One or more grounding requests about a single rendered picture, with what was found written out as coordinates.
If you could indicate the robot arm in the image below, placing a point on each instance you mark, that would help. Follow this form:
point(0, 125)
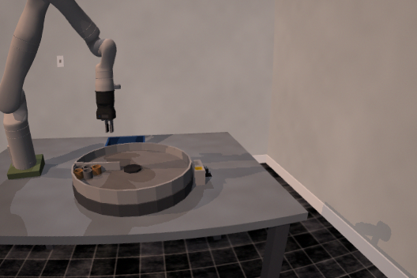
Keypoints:
point(22, 52)

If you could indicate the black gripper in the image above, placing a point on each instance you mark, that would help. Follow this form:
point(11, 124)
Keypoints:
point(105, 101)

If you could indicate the blue open crate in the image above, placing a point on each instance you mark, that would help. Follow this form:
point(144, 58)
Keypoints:
point(123, 140)

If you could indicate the bronze bushing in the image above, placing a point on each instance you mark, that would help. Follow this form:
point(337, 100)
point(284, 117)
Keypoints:
point(96, 169)
point(78, 173)

